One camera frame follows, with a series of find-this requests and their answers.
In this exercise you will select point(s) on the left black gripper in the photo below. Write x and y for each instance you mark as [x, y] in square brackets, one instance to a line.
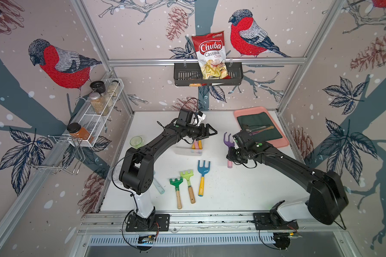
[207, 126]

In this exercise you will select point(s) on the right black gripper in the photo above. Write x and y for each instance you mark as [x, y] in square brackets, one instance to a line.
[229, 156]

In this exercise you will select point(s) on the blue fork rake yellow handle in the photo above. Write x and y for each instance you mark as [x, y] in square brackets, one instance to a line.
[203, 169]

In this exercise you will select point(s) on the lime green rake wooden handle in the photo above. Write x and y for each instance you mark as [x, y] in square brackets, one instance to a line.
[187, 175]

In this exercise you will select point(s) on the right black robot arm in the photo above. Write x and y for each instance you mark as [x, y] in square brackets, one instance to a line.
[327, 197]

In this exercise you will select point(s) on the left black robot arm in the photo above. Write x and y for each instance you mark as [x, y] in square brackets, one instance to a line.
[136, 173]

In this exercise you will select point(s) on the clear plastic storage box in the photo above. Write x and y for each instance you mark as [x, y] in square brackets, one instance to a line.
[185, 149]

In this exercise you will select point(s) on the metal spoon on cloth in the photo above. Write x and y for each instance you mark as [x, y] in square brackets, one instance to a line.
[257, 130]

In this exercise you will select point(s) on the dark green cloth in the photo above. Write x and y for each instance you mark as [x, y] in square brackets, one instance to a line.
[258, 120]

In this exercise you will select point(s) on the pink tray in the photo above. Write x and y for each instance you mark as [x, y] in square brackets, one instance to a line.
[278, 143]

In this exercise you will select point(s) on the green plastic cup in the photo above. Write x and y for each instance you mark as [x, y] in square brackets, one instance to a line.
[137, 142]

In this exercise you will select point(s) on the Chuba cassava chips bag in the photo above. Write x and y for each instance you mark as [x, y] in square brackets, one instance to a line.
[211, 55]

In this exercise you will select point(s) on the pale spice jar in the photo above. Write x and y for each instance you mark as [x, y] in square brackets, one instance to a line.
[113, 88]

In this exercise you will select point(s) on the beige spice jar silver lid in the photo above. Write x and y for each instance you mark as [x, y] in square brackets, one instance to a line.
[99, 104]

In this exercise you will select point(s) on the orange spice jar black lid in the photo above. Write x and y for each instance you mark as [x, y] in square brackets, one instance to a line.
[79, 132]

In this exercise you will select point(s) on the black wall basket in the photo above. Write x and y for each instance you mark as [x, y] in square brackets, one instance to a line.
[190, 73]

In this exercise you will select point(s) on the dark green rake wooden handle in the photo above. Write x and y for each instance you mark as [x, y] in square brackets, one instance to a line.
[176, 183]

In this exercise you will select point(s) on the light blue fork pale handle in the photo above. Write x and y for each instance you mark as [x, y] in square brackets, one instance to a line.
[158, 186]

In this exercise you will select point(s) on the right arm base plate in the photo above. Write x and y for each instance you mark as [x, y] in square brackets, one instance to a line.
[271, 220]

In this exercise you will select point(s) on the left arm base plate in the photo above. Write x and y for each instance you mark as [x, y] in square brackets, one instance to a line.
[155, 222]

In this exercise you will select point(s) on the white wire shelf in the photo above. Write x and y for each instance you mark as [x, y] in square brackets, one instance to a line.
[96, 123]

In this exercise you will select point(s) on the wire hook rack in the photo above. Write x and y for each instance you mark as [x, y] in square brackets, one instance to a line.
[67, 156]

